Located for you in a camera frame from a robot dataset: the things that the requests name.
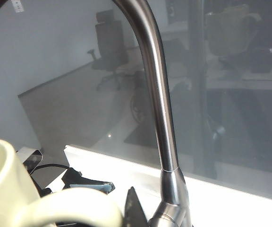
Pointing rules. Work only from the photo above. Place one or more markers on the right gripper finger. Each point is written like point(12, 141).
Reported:
point(133, 210)

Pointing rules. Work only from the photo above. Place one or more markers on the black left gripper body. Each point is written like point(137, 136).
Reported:
point(72, 176)

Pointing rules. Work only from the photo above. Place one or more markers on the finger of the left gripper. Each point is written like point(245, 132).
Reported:
point(93, 186)

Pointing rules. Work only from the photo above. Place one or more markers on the pale green ceramic mug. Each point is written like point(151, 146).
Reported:
point(6, 179)

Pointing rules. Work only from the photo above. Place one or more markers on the brushed steel faucet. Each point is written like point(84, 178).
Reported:
point(160, 106)

